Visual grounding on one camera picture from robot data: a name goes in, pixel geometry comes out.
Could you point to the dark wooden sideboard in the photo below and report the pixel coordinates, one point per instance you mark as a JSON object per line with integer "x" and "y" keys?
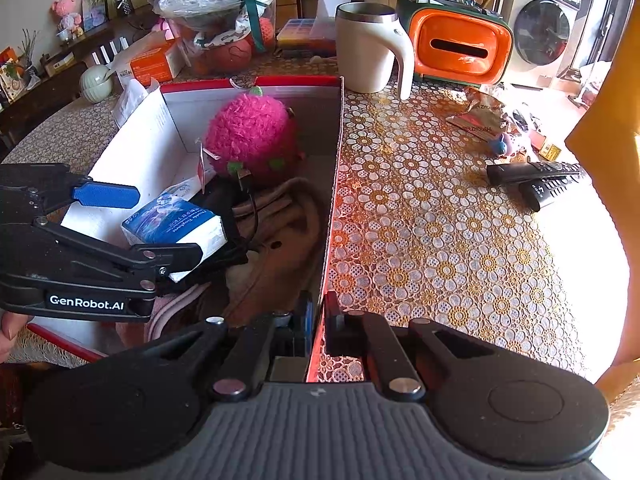
{"x": 35, "y": 105}

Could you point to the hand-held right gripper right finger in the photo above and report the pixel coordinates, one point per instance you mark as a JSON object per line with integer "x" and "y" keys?
{"x": 331, "y": 325}

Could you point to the white router with antennas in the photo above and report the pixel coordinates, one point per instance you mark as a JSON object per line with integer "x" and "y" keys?
{"x": 107, "y": 52}

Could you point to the white cardboard box red rim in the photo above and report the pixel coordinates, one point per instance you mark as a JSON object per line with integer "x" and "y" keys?
{"x": 145, "y": 155}

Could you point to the colourful compartment box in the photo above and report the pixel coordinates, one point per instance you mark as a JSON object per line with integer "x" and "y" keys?
{"x": 300, "y": 30}

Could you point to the yellow fabric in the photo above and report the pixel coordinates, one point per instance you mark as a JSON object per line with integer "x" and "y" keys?
{"x": 615, "y": 135}

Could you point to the blue tissue pack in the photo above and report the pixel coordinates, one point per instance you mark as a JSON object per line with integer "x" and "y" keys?
{"x": 175, "y": 225}

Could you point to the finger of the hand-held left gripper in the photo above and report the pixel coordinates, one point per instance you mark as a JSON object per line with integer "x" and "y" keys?
{"x": 105, "y": 195}
{"x": 165, "y": 255}

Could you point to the washing machine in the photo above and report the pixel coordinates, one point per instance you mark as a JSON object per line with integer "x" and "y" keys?
{"x": 542, "y": 35}

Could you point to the brown fabric bag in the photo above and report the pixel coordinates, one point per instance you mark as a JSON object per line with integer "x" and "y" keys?
{"x": 290, "y": 240}

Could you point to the blue picture card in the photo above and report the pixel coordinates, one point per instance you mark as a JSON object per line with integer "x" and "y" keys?
{"x": 94, "y": 10}

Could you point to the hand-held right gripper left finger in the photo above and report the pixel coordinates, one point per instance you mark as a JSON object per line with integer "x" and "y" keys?
{"x": 306, "y": 325}

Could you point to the person's left hand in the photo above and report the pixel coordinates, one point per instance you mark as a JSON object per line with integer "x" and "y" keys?
{"x": 10, "y": 327}

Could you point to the pink towel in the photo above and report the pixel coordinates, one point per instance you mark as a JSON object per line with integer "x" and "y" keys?
{"x": 170, "y": 310}

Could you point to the orange toy basketball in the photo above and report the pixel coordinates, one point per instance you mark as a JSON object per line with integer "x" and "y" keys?
{"x": 227, "y": 55}

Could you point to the small yellow box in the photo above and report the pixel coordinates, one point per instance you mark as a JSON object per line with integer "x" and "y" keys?
{"x": 550, "y": 150}

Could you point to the orange knitted ball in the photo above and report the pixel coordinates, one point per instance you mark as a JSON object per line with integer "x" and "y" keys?
{"x": 267, "y": 32}

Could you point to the pink plush toy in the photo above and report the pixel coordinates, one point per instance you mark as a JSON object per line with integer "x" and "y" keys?
{"x": 250, "y": 130}

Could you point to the pale green ceramic jar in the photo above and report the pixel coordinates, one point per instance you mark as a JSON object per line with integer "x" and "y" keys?
{"x": 95, "y": 85}

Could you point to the small cardboard box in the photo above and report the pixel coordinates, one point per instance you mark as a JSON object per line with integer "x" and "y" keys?
{"x": 57, "y": 62}

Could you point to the black cloth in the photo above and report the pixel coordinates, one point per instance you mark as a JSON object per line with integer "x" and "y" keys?
{"x": 220, "y": 200}

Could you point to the orange white carton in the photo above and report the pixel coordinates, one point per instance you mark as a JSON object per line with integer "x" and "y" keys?
{"x": 150, "y": 62}

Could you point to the orange green desk organizer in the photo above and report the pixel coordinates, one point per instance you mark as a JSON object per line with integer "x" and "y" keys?
{"x": 450, "y": 67}

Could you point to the vase with twigs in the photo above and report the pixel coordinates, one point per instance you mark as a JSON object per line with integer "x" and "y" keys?
{"x": 27, "y": 50}

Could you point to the crumpled snack packet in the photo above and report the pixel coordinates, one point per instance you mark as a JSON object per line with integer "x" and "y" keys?
{"x": 475, "y": 117}

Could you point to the small blue pink toy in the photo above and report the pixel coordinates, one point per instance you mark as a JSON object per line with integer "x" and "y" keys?
{"x": 499, "y": 146}

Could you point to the white plastic wrapper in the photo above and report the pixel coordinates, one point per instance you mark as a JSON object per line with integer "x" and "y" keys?
{"x": 130, "y": 100}

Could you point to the white mug steel rim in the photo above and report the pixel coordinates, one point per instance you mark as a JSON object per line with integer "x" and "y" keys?
{"x": 362, "y": 50}

